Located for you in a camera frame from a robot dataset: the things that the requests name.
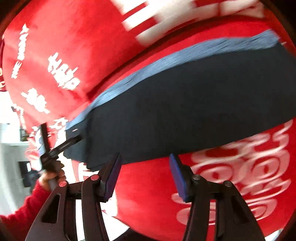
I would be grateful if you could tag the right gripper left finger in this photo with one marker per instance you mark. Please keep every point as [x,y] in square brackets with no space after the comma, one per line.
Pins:
[57,218]

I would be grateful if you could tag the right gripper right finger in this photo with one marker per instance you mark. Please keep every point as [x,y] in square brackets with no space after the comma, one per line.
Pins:
[233,218]

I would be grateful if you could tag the person's left hand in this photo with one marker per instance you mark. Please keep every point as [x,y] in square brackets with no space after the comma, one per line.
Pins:
[47,176]

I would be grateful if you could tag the dark navy pants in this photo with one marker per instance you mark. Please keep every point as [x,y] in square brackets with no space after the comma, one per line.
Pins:
[207,95]

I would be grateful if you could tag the red blanket white characters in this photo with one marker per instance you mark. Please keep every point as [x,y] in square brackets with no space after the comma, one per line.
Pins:
[58,56]

